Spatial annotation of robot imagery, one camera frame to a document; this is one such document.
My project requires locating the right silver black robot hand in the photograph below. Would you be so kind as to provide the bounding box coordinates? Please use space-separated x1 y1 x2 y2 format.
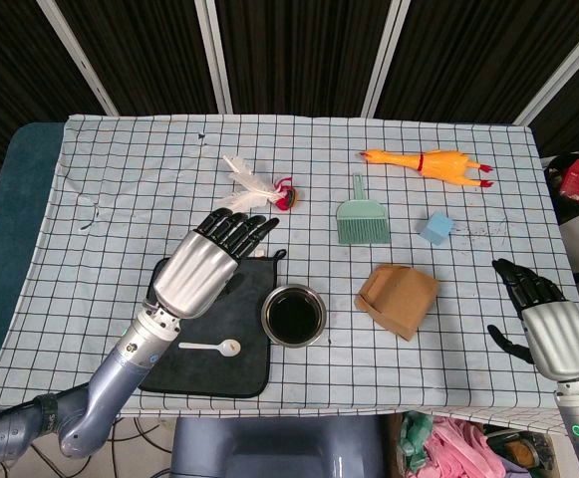
486 257 579 382

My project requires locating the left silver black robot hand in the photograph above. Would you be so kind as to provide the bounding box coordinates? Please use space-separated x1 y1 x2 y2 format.
142 207 281 320

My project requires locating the white plastic spoon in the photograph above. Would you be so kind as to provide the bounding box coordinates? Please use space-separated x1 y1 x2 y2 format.
177 339 242 358

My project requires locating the steel bowl with dark liquid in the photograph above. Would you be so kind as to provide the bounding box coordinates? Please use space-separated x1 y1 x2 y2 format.
260 284 327 349

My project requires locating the black microfibre mat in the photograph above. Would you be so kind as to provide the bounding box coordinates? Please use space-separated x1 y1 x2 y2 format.
138 248 289 399

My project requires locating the green mini hand broom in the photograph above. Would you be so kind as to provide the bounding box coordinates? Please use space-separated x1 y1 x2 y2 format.
336 172 391 246

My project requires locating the white feather red ball toy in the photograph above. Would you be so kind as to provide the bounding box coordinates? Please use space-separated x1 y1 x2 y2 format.
217 153 300 213

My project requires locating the white black checked tablecloth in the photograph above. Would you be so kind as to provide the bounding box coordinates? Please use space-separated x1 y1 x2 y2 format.
0 114 579 434

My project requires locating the black waste bin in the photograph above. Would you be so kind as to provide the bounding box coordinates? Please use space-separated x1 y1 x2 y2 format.
542 152 579 225

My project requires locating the pink cloth bundle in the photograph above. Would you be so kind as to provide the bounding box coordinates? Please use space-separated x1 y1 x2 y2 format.
421 416 507 478

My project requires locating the brown cardboard box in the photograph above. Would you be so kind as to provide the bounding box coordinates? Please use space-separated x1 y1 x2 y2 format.
354 263 440 343

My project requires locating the red carton box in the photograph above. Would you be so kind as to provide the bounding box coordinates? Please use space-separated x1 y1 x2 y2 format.
559 157 579 203

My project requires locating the light blue foam cube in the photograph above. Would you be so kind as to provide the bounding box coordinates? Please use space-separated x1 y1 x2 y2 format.
420 210 456 246

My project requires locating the green plastic bag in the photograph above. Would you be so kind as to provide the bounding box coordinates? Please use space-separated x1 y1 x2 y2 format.
398 411 434 472

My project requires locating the blue-grey robot torso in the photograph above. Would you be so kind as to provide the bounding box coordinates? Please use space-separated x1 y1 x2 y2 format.
170 415 388 478

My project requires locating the yellow rubber chicken toy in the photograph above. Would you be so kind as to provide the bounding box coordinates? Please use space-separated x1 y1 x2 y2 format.
359 147 496 189

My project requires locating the dark folding screen white frame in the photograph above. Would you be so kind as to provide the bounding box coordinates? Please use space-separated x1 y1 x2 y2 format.
0 0 579 168

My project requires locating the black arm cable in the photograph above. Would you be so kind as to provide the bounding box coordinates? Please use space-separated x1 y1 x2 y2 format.
0 400 44 437

